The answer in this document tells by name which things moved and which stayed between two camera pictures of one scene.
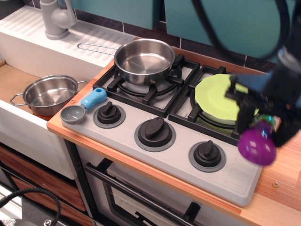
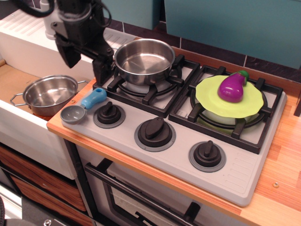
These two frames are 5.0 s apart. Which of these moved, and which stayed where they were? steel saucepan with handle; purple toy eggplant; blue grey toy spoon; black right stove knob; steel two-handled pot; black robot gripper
Moved: black robot gripper; purple toy eggplant
Stayed: steel two-handled pot; black right stove knob; steel saucepan with handle; blue grey toy spoon
